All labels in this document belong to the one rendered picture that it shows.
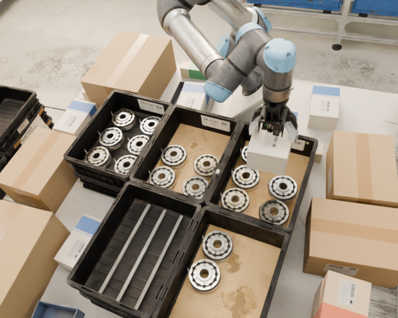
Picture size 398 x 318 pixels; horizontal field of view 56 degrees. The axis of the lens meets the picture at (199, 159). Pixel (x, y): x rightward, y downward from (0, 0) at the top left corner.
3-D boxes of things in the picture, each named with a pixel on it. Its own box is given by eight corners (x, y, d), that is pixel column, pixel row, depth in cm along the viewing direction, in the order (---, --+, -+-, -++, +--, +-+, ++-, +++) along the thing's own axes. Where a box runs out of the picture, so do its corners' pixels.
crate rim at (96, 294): (129, 183, 136) (127, 179, 135) (203, 207, 127) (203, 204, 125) (66, 284, 116) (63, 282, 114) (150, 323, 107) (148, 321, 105)
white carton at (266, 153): (260, 122, 129) (261, 103, 121) (295, 128, 125) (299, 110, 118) (246, 168, 118) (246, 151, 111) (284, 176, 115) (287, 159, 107)
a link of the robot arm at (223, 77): (138, 7, 124) (205, 98, 97) (157, -20, 120) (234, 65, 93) (162, 24, 132) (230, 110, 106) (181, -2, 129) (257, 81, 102)
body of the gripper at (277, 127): (256, 134, 107) (258, 105, 98) (263, 112, 112) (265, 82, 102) (283, 139, 105) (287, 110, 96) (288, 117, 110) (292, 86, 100)
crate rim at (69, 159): (115, 92, 166) (113, 88, 164) (175, 107, 157) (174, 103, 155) (63, 161, 146) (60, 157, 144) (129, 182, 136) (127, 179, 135)
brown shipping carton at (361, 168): (326, 154, 160) (333, 130, 147) (380, 159, 156) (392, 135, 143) (325, 216, 144) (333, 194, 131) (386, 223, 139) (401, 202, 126)
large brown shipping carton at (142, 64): (128, 60, 211) (119, 30, 195) (177, 69, 202) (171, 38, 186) (93, 110, 190) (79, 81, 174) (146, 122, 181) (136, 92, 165)
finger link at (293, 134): (292, 153, 112) (277, 134, 107) (296, 137, 115) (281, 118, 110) (302, 151, 110) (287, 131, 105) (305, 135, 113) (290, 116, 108)
